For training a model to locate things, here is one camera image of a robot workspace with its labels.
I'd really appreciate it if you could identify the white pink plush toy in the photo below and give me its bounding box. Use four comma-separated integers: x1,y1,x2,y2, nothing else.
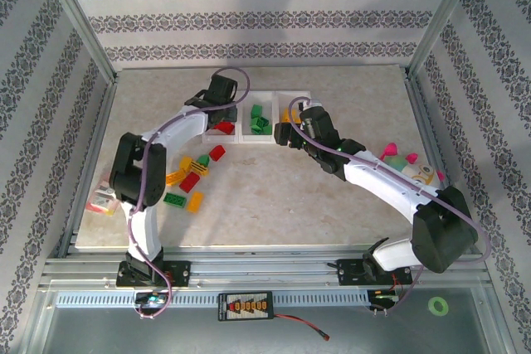
379,142,447,187

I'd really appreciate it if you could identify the pink white product package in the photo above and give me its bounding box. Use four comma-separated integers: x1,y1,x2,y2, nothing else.
85,179,122,217

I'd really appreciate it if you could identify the black power distribution board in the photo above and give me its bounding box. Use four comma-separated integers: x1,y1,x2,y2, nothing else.
218,290,274,322

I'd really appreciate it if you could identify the small circuit board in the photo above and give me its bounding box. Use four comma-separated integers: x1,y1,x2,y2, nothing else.
370,289,400,310
133,291,170,310

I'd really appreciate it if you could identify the green tape roll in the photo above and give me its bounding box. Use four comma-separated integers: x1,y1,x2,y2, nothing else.
428,296,450,316

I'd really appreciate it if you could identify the grey metal panel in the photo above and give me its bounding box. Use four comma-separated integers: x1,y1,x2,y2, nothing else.
24,287,518,354

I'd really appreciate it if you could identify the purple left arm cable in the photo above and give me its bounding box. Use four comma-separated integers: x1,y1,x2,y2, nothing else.
127,66,252,321

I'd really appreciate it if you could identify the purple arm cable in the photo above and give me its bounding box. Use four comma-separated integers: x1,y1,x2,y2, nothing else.
289,96,494,318
127,66,252,321

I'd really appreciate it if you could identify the aluminium side rail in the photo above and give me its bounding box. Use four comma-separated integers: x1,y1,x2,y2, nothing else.
56,74,119,259
404,71,474,255

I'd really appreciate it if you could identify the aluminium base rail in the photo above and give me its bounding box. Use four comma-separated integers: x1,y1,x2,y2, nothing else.
39,245,493,289

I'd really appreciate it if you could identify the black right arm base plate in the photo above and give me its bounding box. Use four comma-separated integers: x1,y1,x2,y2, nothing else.
336,257,414,287

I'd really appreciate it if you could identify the aluminium frame post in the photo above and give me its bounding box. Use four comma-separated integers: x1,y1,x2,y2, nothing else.
406,0,485,80
35,0,119,85

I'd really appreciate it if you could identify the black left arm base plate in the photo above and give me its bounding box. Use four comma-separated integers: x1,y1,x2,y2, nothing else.
115,260,192,289

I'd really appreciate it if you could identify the red black wire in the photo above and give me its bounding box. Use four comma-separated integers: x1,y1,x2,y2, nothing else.
271,313,332,341

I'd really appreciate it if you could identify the grey slotted cable duct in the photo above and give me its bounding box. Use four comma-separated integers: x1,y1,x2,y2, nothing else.
56,290,370,309

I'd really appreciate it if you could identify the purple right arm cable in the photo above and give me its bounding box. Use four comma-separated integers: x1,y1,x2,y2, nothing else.
289,96,494,318

